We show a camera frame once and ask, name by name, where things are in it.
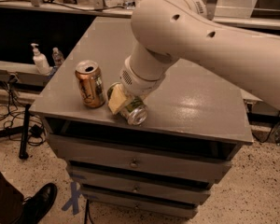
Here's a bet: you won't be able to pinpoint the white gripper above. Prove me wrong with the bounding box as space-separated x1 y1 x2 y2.
107 43 177 115

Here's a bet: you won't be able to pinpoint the brown trouser leg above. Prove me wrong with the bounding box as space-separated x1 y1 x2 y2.
0 172 23 224

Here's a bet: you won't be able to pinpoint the black leather shoe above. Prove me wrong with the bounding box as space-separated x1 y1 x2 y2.
13 183 58 224

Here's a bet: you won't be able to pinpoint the clear water bottle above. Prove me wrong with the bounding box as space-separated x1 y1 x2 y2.
52 48 64 67

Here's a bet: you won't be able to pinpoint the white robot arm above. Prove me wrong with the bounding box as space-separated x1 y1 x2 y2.
119 0 280 110

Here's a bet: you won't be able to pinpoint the white pump bottle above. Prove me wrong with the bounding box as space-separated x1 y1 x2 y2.
31 43 49 75

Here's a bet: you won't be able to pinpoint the grey drawer cabinet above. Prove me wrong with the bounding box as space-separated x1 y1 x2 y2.
31 17 253 218

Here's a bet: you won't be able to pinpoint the blue tape cross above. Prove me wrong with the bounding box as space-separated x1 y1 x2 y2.
62 180 85 216

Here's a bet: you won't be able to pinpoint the green soda can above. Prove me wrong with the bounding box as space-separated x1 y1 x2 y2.
116 95 147 125

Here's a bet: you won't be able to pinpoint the black floor cables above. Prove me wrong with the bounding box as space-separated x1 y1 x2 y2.
0 73 47 147

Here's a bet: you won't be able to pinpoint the orange soda can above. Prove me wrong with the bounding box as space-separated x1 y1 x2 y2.
75 60 105 108

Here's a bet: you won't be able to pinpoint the black stand leg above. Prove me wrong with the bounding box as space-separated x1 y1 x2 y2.
0 105 30 160

